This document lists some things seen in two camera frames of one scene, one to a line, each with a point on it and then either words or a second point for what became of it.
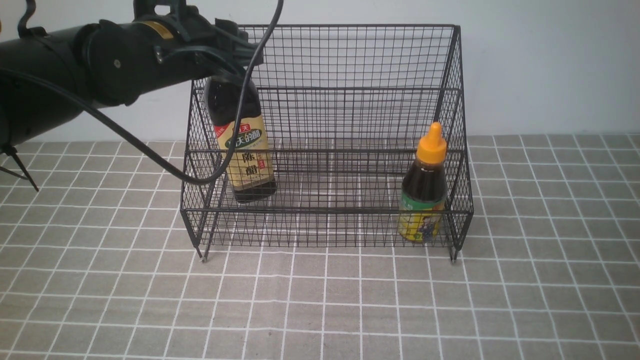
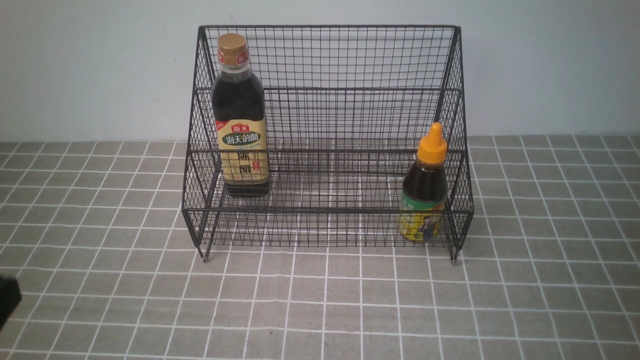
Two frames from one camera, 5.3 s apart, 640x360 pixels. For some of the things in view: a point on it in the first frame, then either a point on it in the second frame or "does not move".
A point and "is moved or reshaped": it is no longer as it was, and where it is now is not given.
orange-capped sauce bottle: (425, 190) does not move
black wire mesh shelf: (342, 136) does not move
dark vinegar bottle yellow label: (250, 170) is moved or reshaped
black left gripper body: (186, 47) → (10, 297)
